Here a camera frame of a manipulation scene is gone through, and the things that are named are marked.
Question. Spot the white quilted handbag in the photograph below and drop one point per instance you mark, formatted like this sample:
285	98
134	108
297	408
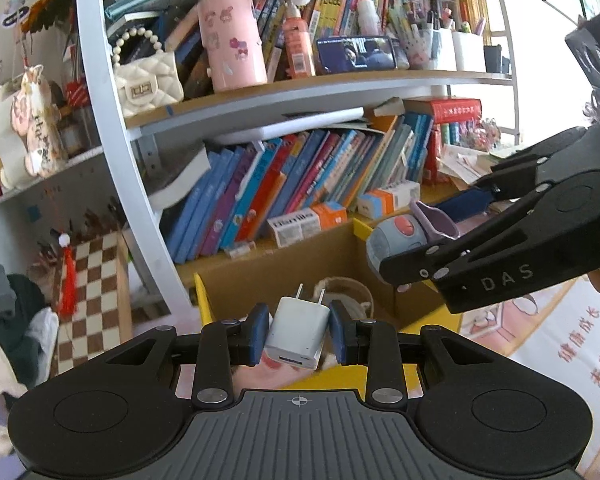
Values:
147	82

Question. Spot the pink bottle white cap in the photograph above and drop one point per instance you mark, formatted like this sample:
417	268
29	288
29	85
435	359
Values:
299	45

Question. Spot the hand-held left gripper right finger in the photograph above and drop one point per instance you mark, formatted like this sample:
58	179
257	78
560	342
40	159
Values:
339	332

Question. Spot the black pen holder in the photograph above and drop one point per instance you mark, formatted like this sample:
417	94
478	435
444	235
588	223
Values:
492	59

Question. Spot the white plush toy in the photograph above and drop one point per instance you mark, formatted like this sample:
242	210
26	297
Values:
0	140

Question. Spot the red thick dictionary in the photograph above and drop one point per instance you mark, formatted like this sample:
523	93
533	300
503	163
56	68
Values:
450	109

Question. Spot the thick white book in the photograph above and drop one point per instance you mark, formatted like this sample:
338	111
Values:
185	180

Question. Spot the dark green garment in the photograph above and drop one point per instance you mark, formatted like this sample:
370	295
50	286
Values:
20	305

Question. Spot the white pen holder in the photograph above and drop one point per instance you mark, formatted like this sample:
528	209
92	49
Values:
442	51
467	52

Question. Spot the red tassel ornament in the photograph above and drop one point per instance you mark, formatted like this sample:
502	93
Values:
67	285

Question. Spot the row of upright books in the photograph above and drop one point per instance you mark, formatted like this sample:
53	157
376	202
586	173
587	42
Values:
370	10

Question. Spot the row of leaning books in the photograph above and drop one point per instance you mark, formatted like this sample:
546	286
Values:
290	185

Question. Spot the white paper sheets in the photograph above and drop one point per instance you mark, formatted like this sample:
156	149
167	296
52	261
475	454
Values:
290	125

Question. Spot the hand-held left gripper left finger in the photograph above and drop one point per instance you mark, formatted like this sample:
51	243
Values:
259	334

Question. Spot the orange white small box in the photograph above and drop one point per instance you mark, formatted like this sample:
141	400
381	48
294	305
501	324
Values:
387	200
305	222

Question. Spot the pink cylinder tumbler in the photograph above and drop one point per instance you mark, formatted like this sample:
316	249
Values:
232	40

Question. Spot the clear tape roll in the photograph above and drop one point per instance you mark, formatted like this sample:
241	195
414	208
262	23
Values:
352	294

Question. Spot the pile of loose papers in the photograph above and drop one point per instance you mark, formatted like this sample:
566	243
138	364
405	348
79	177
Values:
465	165

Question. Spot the pink object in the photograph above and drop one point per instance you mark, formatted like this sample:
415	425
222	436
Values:
276	367

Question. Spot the cat-shaped hanging charm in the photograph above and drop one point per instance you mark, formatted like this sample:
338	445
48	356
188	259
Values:
35	125

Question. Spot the yellow cardboard box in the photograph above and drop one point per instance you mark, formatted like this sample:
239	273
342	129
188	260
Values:
280	270

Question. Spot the dark blue box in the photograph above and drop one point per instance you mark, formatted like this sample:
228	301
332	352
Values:
355	54

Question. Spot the purple garment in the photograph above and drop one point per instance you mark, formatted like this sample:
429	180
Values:
0	415

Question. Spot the wooden chessboard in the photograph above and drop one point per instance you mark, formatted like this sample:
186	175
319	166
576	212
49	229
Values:
95	300

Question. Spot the grey purple toy truck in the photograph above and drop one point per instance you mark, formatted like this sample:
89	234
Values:
395	240

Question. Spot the white charger plug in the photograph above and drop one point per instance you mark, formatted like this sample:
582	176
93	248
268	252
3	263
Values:
295	330

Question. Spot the orange knitted decoration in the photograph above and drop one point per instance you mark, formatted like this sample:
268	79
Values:
47	5

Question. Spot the white bookshelf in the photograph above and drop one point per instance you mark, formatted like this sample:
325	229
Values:
115	125

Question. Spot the pink printed desk mat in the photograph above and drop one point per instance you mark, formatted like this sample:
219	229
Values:
555	350

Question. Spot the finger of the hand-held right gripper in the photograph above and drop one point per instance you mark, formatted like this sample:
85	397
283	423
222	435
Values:
467	201
430	262

